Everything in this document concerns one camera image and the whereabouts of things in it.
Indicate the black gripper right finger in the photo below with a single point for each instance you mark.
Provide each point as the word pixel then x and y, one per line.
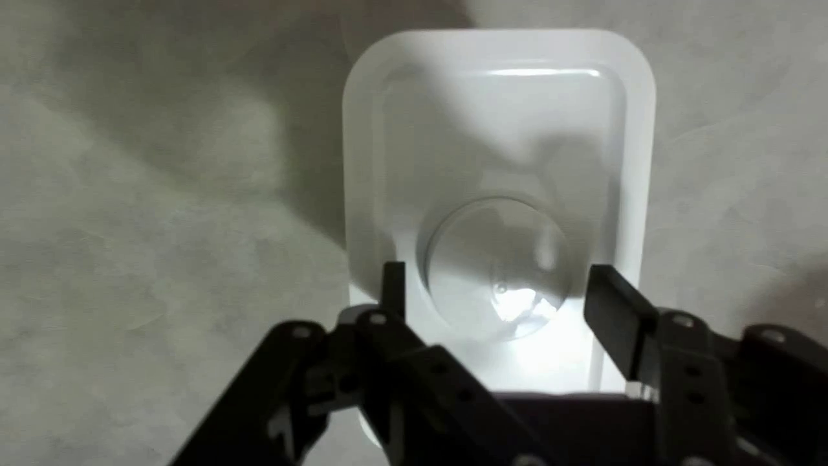
pixel 689 380

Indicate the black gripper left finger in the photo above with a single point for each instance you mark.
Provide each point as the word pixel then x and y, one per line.
pixel 415 389

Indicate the white rectangular plastic tray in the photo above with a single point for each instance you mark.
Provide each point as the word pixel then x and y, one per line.
pixel 499 139

